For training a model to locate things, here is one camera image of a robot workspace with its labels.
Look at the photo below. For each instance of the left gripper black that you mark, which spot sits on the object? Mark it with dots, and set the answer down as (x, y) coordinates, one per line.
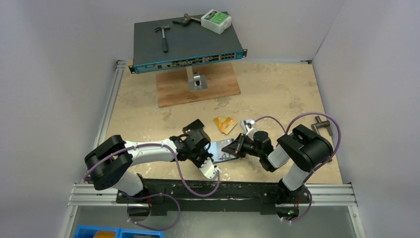
(206, 155)

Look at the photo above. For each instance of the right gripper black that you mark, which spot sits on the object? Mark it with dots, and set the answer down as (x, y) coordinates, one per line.
(241, 144)

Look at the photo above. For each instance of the blue leather card holder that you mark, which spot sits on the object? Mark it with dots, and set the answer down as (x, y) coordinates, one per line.
(218, 155)

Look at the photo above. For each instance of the black credit card stack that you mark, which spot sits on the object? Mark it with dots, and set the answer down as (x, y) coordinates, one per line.
(192, 127)

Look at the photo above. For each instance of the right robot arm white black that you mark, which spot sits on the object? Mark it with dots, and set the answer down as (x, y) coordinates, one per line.
(304, 147)

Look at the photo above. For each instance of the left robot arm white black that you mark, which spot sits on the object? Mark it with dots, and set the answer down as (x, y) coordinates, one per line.
(108, 163)

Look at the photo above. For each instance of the brown wooden board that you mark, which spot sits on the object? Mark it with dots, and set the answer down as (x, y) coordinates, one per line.
(172, 85)

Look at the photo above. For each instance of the small black hammer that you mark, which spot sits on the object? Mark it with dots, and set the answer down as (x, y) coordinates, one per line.
(164, 42)

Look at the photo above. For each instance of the white green electrical box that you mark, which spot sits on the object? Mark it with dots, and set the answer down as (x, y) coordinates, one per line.
(216, 21)

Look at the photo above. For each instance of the dark metal tool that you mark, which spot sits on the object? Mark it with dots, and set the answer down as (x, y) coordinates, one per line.
(187, 19)

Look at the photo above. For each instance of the blue plastic bin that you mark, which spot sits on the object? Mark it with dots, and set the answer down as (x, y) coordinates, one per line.
(86, 231)

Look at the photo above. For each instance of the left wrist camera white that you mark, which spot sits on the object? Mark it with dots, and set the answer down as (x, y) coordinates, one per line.
(208, 169)

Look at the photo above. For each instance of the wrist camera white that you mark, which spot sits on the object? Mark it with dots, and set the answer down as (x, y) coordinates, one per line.
(249, 126)
(208, 169)

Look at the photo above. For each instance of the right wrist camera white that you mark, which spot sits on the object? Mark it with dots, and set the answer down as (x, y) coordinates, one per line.
(249, 126)

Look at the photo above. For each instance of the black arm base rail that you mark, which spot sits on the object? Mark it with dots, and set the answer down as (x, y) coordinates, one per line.
(266, 198)

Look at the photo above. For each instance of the metal stand bracket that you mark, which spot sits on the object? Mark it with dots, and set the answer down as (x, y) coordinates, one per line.
(196, 81)

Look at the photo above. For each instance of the metal door handle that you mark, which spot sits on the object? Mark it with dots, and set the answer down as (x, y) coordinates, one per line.
(322, 127)

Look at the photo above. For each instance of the blue network switch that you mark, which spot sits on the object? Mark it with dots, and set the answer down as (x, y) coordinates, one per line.
(188, 46)

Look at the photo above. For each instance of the aluminium frame rail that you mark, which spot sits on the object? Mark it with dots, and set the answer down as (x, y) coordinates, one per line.
(322, 194)

